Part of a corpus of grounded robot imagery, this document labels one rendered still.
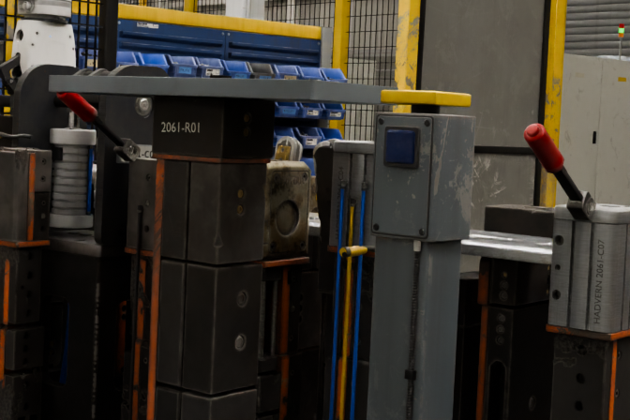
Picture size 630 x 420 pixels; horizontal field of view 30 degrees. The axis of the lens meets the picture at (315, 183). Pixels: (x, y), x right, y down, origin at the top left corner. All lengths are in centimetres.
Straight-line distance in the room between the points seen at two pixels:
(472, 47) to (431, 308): 372
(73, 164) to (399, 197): 62
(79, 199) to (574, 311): 69
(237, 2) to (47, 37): 460
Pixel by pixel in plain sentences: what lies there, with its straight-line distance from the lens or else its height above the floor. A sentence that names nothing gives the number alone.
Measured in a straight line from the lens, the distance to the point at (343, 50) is 614.
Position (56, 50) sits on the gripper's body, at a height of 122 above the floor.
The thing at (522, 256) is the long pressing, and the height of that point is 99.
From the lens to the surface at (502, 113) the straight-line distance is 490.
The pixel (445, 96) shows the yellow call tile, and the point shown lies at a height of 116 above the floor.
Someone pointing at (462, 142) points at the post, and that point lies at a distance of 106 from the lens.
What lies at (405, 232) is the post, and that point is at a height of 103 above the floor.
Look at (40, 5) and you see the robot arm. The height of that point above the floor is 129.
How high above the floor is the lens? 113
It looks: 3 degrees down
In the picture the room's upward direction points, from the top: 3 degrees clockwise
